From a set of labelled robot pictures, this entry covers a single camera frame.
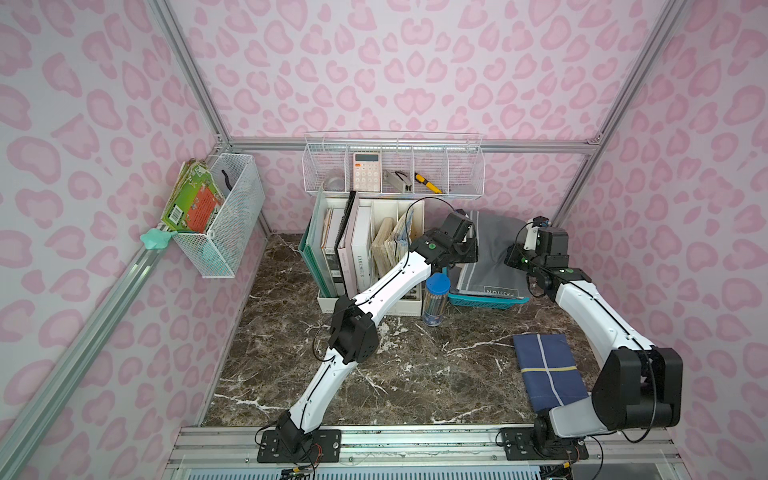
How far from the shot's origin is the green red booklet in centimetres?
68

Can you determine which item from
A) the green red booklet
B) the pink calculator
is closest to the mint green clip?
the green red booklet

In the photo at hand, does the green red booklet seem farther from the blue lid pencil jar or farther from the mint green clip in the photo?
the blue lid pencil jar

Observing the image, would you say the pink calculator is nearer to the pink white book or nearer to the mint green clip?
the pink white book
